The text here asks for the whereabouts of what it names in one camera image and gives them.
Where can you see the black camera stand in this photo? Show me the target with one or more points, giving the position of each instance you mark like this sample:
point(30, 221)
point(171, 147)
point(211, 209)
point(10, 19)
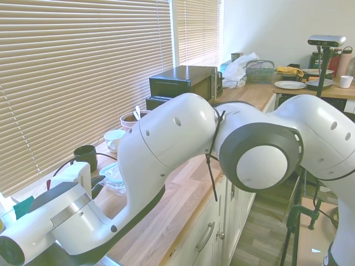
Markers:
point(321, 72)

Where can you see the small white cup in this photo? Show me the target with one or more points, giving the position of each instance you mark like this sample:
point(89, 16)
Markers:
point(347, 81)

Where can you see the small black countertop appliance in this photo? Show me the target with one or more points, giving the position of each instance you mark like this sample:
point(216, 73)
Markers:
point(219, 79)

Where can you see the white plastic bag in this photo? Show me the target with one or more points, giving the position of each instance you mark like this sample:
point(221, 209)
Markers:
point(235, 69)

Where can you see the yellow cloth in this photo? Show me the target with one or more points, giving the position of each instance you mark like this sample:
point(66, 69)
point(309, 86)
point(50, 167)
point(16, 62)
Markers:
point(289, 71)

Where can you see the green clamp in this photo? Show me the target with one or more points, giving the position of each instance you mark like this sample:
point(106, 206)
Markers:
point(291, 216)

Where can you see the grey baking tray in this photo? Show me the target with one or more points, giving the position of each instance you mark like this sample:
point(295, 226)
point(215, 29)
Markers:
point(314, 84)

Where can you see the narrow beige window blind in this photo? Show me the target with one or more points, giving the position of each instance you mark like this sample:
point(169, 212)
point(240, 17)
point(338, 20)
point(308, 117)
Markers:
point(197, 30)

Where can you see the white Franka Panda arm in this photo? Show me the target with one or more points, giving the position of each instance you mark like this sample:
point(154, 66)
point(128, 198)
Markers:
point(172, 138)

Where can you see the black microwave oven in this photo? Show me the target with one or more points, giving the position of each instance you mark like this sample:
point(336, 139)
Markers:
point(180, 80)

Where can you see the glass container with teal lid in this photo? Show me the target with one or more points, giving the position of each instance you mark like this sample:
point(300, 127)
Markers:
point(111, 171)

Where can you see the clear glass food container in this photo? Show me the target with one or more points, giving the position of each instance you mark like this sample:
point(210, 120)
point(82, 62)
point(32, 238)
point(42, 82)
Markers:
point(115, 186)

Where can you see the white kitchen cabinet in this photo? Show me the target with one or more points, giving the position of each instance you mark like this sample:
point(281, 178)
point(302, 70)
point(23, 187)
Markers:
point(235, 219)

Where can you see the red water bottle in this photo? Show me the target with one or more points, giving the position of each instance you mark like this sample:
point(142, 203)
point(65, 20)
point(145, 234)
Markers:
point(334, 63)

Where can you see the green mesh basket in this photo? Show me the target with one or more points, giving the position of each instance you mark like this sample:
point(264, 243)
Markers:
point(259, 72)

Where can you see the plate with food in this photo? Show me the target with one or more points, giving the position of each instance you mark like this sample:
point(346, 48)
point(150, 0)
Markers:
point(312, 71)

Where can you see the silver cabinet knob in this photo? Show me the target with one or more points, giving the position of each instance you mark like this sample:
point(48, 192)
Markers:
point(222, 235)

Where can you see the pink water bottle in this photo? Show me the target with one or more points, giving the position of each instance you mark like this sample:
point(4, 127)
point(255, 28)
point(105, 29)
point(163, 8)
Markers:
point(345, 61)

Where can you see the teal plastic container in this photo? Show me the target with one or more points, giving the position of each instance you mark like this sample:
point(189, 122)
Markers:
point(225, 66)

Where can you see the green and yellow sponge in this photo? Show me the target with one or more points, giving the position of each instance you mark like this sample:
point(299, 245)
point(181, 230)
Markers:
point(23, 206)

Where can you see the white spoon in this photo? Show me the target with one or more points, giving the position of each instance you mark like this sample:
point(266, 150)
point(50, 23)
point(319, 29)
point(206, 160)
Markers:
point(137, 112)

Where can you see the white ceramic mug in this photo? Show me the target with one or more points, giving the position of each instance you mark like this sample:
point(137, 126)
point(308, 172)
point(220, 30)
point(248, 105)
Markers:
point(112, 138)

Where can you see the yellow dish item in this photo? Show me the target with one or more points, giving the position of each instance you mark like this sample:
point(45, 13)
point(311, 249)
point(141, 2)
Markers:
point(1, 225)

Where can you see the black toaster oven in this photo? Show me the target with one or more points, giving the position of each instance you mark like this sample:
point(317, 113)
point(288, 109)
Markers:
point(155, 101)

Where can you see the beige bowl with brown inside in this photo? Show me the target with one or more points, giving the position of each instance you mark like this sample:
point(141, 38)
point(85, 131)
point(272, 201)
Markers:
point(129, 117)

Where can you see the black ceramic mug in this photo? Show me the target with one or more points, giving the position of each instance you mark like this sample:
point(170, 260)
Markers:
point(86, 155)

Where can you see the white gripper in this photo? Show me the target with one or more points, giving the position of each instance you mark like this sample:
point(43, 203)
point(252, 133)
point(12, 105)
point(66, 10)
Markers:
point(80, 173)

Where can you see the wide beige window blind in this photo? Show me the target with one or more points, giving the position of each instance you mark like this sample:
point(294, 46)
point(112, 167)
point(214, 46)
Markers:
point(83, 69)

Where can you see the dark supplement jar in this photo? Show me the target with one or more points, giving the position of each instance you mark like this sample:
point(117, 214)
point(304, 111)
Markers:
point(315, 59)

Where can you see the grey stereo camera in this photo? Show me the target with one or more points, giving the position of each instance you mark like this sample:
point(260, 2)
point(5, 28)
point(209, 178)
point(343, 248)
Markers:
point(327, 41)

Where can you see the white dinner plate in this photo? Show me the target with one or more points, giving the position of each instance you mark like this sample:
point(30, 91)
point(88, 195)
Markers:
point(289, 84)

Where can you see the stainless steel sink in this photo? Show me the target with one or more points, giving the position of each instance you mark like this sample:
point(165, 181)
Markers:
point(111, 261)

